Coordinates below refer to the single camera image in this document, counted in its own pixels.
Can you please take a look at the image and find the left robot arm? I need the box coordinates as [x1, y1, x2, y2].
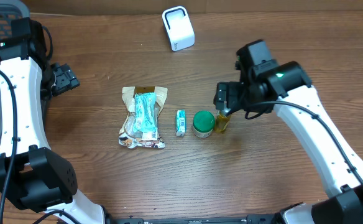
[0, 17, 111, 223]

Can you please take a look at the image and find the small teal white packet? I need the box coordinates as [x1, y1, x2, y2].
[175, 110, 186, 137]

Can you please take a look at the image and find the green lid white jar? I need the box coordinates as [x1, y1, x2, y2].
[193, 110, 215, 138]

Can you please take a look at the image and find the light green wipes packet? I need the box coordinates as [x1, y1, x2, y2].
[134, 92, 157, 133]

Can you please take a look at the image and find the brown snack packet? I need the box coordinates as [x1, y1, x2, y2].
[118, 86, 168, 149]

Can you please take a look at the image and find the white barcode scanner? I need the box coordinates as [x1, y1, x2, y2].
[162, 6, 195, 52]

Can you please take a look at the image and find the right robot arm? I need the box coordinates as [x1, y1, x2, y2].
[213, 40, 363, 223]

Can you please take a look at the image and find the yellow drink bottle silver cap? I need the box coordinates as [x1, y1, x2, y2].
[214, 110, 231, 133]

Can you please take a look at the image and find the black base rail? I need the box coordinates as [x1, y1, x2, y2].
[105, 214, 283, 224]

